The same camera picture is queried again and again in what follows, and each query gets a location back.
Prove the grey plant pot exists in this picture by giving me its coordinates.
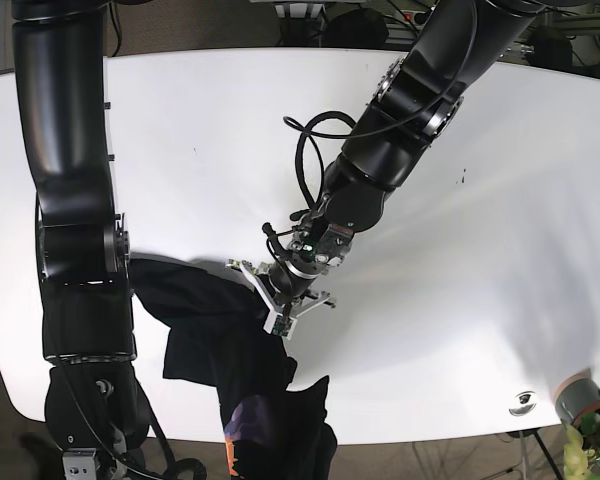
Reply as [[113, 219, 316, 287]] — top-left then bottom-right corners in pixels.
[[552, 370, 600, 427]]

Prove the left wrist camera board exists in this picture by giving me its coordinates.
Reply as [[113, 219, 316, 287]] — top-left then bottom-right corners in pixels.
[[263, 311, 296, 340]]

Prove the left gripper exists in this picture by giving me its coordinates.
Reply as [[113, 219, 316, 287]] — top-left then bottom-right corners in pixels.
[[225, 259, 336, 320]]

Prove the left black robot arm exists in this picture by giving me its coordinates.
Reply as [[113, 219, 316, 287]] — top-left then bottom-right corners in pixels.
[[230, 1, 548, 332]]

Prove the green potted plant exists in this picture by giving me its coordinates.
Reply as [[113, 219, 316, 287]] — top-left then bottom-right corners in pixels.
[[563, 412, 600, 480]]

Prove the black T-shirt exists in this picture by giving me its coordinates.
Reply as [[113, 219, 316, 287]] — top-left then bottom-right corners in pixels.
[[129, 258, 337, 479]]

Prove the right silver table grommet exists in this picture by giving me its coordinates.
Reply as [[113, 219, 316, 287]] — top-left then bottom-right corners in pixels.
[[508, 390, 538, 417]]

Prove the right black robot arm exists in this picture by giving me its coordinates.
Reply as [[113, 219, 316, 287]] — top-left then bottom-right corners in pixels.
[[12, 1, 157, 479]]

